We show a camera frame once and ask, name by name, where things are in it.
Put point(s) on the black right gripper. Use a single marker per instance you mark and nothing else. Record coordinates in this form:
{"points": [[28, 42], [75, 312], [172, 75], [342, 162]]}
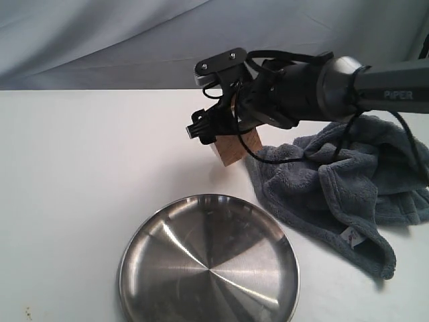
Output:
{"points": [[280, 92]]}

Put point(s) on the wooden cube block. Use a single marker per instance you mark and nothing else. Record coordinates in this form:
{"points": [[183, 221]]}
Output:
{"points": [[229, 150]]}

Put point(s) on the grey fleece towel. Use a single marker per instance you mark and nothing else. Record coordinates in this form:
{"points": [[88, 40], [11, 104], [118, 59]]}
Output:
{"points": [[342, 184]]}

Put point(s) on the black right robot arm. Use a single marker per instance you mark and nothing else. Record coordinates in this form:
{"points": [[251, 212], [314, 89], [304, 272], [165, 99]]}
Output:
{"points": [[346, 87]]}

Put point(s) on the round stainless steel plate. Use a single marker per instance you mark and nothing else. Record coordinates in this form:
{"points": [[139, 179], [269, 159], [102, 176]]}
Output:
{"points": [[209, 257]]}

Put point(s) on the grey backdrop cloth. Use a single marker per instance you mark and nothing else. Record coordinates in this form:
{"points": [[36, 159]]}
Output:
{"points": [[70, 45]]}

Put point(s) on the dark stand at right edge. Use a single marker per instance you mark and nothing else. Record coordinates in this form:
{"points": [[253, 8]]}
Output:
{"points": [[420, 47]]}

